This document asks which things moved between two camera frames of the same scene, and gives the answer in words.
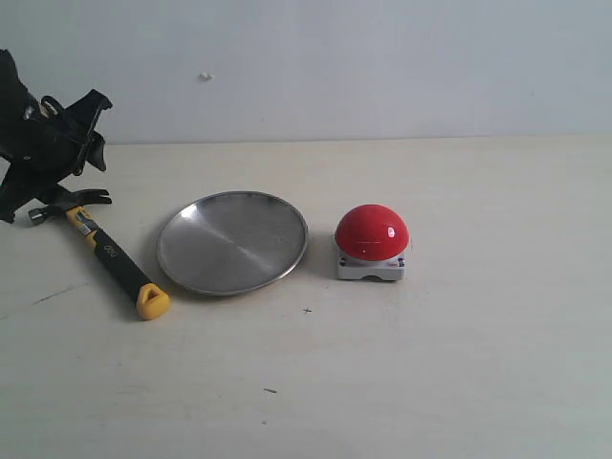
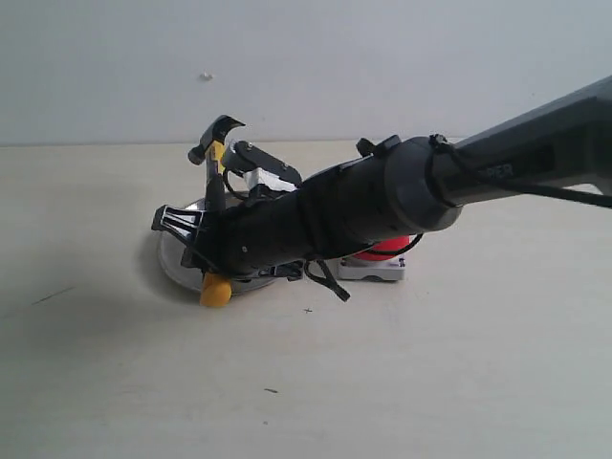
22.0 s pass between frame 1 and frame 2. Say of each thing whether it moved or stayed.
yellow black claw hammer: moved
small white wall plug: stayed
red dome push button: stayed
